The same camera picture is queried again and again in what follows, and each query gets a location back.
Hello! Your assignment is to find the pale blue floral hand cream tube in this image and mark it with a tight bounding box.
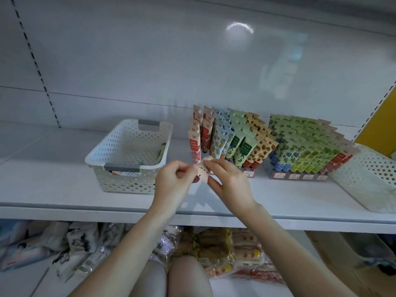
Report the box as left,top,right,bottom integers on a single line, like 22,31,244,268
192,156,215,184

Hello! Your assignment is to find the pile of snack packets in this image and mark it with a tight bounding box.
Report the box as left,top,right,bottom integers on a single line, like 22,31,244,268
0,221,285,285

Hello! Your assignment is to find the white metal shelf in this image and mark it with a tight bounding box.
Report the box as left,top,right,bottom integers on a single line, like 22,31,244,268
0,0,396,297

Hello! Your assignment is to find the person's left leg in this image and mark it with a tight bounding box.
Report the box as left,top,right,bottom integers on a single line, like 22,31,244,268
130,259,169,297

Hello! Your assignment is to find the row of hand cream tubes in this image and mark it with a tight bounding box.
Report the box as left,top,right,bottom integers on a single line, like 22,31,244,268
187,105,358,174

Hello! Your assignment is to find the clear divider tray with labels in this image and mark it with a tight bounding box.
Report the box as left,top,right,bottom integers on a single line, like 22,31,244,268
244,169,329,181

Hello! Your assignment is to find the person's right forearm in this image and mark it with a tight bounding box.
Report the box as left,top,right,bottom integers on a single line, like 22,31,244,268
238,204,356,297

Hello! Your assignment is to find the person's right leg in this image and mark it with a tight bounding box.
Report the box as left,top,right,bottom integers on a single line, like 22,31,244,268
168,255,214,297

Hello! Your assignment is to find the person's leg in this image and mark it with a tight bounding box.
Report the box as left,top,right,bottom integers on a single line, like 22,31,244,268
168,255,214,297
130,259,169,297

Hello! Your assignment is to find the person's right hand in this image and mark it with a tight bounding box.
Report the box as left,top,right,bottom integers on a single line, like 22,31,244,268
203,159,258,215

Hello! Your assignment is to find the person's left hand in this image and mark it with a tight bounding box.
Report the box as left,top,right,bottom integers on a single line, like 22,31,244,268
151,160,199,214

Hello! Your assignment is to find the white perforated plastic basket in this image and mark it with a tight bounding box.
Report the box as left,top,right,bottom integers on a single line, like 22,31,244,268
331,144,396,213
85,118,174,195

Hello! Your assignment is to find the person's left forearm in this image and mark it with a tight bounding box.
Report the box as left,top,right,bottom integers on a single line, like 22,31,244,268
69,204,177,297

